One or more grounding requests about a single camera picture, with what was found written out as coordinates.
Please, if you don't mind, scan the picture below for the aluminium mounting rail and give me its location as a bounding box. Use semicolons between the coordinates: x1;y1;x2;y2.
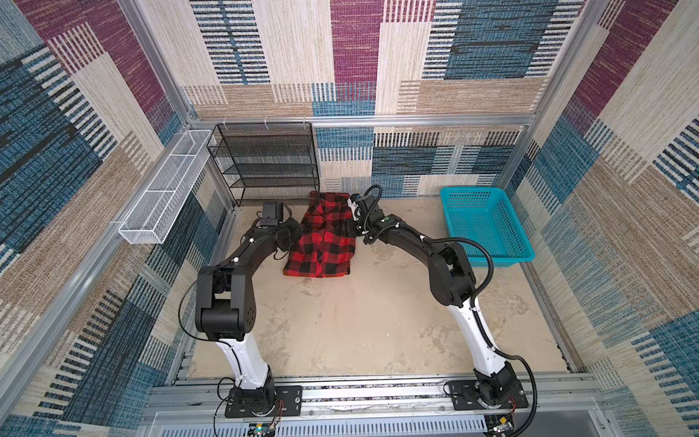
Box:
137;373;620;436

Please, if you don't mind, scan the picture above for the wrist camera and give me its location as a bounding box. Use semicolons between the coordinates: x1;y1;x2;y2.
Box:
348;194;375;220
260;201;286;226

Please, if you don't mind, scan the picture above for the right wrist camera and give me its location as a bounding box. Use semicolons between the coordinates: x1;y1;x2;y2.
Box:
348;194;375;220

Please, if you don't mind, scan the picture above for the teal plastic basket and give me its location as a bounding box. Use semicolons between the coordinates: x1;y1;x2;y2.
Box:
440;187;535;268

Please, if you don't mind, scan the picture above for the black wire shelf rack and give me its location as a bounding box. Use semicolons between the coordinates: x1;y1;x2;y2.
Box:
208;122;320;207

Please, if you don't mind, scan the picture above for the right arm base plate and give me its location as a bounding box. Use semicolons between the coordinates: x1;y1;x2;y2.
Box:
442;379;530;411

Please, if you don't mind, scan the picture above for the white wire mesh tray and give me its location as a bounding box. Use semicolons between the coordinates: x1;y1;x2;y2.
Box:
118;130;212;245

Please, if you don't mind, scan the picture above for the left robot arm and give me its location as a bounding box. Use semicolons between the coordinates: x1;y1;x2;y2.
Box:
195;218;302;417

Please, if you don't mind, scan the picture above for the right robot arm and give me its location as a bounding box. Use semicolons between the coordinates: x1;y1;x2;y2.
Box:
347;208;529;409

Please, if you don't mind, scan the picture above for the red black plaid shirt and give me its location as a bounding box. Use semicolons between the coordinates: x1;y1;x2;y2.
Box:
283;191;356;278

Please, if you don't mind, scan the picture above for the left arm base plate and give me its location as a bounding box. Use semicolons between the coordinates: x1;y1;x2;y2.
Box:
224;385;303;419

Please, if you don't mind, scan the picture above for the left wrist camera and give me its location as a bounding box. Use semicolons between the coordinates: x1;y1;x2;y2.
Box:
260;201;286;226

